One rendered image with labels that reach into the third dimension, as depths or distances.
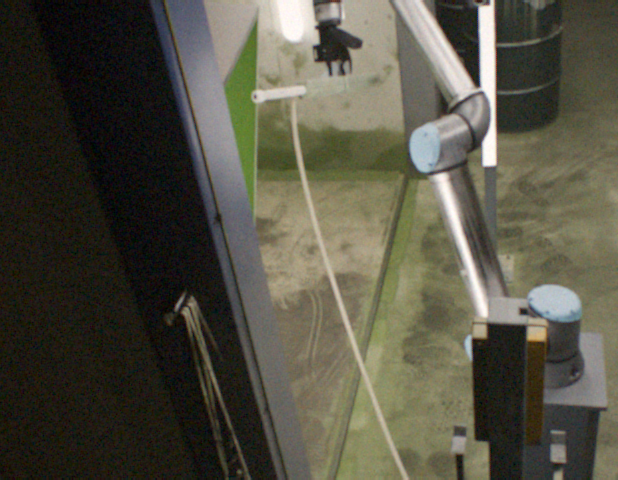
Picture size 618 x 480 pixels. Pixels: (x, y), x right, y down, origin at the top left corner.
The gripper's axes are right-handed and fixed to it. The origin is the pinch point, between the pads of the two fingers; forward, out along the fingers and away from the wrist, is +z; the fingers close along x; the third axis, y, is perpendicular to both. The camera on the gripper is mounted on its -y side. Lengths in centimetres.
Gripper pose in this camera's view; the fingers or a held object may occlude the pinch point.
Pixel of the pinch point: (342, 87)
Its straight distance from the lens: 246.3
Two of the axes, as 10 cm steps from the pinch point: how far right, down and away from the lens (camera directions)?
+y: -6.7, -0.3, 7.4
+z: 1.2, 9.8, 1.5
